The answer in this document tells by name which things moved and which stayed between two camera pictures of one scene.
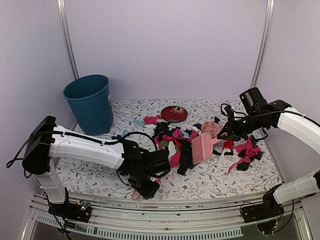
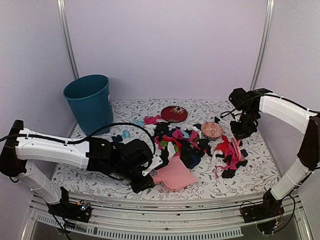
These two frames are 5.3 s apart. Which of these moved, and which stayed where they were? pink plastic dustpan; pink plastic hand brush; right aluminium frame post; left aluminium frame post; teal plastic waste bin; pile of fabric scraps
Moved: pink plastic hand brush; pink plastic dustpan
Stayed: right aluminium frame post; teal plastic waste bin; pile of fabric scraps; left aluminium frame post
